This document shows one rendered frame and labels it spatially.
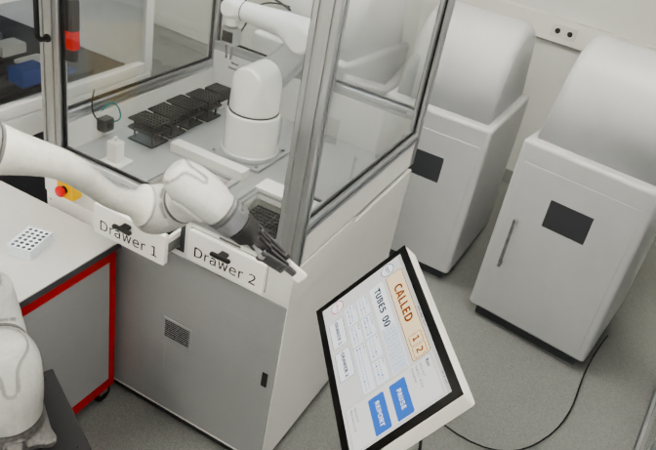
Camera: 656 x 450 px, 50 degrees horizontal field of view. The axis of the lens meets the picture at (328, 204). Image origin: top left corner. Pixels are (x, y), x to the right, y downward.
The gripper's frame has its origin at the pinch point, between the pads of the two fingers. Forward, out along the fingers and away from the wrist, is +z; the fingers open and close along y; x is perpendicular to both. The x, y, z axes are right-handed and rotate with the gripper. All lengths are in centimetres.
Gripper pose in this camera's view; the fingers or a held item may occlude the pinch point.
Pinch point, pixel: (294, 271)
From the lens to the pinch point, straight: 178.6
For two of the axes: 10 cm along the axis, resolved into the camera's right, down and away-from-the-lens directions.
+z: 6.4, 6.0, 4.8
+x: -7.6, 6.0, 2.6
